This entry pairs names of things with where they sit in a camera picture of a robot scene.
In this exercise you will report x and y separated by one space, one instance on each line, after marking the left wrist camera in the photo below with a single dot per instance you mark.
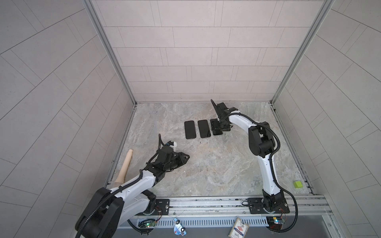
172 144

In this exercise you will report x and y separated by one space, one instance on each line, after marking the right circuit board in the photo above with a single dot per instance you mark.
275 223

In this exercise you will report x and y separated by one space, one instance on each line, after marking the aluminium right corner post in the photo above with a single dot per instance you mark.
320 17

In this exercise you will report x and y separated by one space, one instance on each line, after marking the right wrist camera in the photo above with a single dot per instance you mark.
222 110

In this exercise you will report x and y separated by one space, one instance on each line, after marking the red white card tag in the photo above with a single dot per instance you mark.
239 229

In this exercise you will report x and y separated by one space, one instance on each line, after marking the blue white sticker tag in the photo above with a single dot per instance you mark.
178 228

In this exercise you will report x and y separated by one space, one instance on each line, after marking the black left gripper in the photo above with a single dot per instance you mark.
179 156

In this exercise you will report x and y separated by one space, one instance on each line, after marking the green cube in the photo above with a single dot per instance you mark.
298 184

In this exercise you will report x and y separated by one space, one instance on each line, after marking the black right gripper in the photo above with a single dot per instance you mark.
214 124

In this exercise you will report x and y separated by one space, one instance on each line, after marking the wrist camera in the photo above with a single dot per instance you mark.
172 144
222 110

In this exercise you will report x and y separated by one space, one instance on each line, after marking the purple-edged phone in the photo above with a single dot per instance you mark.
190 131
204 130

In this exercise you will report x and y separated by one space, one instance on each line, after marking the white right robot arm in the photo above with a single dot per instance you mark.
263 143

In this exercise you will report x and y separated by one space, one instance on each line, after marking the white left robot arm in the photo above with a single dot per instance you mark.
109 208

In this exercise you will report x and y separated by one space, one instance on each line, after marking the aluminium left corner post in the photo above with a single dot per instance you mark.
90 9

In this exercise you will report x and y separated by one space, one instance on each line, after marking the aluminium corner post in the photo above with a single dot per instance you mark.
320 17
90 9

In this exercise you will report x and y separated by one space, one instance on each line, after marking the left circuit board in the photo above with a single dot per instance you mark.
147 224

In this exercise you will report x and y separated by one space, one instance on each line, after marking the circuit board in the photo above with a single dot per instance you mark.
275 223
147 224

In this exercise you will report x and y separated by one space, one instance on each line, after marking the wooden roller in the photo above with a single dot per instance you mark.
123 171

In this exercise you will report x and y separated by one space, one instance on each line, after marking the black phone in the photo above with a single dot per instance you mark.
217 132

